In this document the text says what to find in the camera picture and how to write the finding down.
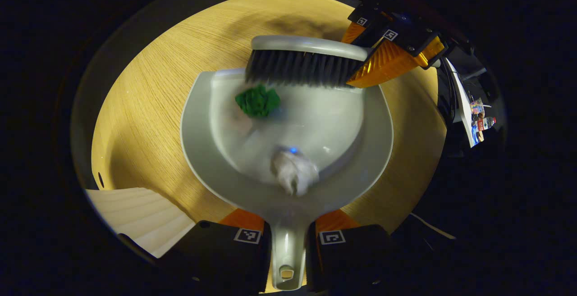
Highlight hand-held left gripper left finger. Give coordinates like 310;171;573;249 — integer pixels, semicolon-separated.
174;208;272;295

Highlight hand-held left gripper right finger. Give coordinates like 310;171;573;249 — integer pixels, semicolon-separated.
307;209;394;293

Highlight grey small broom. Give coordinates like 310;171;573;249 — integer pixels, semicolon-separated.
244;35;376;89

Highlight grey dustpan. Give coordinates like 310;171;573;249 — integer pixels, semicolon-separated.
180;68;394;291

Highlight white ribbed garbage bin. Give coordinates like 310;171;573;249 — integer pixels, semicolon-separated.
85;187;197;259

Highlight white paper ball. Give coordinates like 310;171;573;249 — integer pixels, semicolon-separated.
270;148;321;196

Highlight green paper ball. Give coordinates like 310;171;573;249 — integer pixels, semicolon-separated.
235;84;281;118

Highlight white panel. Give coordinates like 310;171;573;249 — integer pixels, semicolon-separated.
445;58;481;148

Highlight colourful small packages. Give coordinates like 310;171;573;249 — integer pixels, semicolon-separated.
469;97;497;144

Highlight white cable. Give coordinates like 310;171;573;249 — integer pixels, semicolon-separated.
409;212;457;241

